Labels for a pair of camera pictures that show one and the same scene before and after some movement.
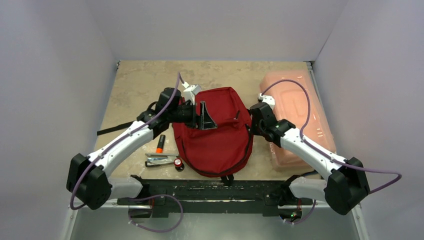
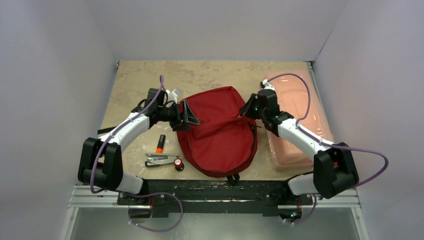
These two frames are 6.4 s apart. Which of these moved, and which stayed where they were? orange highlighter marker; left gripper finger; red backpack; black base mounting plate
Moved: left gripper finger
Stayed: black base mounting plate; red backpack; orange highlighter marker
